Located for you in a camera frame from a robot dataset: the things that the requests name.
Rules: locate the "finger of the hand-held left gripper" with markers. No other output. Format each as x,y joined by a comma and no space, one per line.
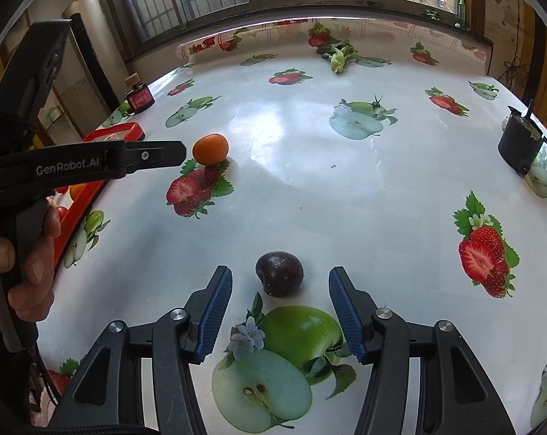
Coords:
155,156

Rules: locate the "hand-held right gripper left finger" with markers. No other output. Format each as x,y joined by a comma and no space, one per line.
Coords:
215,315

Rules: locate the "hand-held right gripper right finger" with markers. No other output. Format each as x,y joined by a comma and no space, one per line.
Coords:
346,315

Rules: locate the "orange tangerine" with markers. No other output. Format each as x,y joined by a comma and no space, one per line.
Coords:
78,189
210,148

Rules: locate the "red tomato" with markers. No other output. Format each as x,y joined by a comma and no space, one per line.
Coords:
62,213

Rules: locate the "red rectangular tray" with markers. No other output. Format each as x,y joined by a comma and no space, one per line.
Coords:
81,210

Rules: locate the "dark purple plum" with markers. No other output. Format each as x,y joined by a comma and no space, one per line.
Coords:
279,274

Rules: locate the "person's left hand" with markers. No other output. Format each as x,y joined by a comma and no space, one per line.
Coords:
38,272

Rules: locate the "dark red jar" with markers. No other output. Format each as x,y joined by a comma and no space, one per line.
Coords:
139,98

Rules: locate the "small green box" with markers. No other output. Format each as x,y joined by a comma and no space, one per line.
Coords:
54,114

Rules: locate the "fruit-print tablecloth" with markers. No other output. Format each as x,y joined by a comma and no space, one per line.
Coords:
328,199

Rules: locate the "standing air conditioner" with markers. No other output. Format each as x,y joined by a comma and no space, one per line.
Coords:
94,45

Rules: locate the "green leafy vegetable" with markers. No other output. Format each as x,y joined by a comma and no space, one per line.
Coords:
339,57

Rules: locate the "black cylindrical container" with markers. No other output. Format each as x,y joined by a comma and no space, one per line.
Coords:
521,145

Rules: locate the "green bottle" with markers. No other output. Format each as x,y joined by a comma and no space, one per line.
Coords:
460,11

